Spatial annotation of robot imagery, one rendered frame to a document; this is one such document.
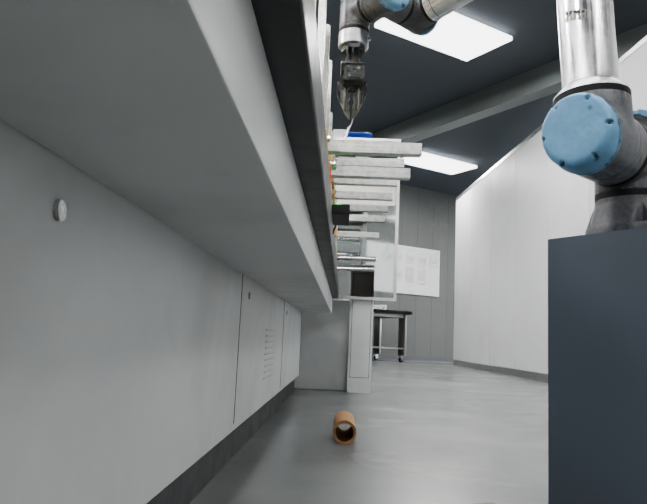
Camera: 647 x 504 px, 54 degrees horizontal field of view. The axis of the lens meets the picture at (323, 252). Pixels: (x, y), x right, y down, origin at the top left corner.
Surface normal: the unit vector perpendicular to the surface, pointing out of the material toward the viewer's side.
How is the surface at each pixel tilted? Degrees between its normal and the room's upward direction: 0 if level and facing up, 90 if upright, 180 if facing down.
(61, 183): 90
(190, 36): 180
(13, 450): 90
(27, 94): 180
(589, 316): 90
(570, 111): 95
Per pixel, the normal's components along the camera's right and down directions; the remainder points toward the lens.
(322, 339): -0.03, -0.14
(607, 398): -0.84, -0.11
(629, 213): -0.44, -0.47
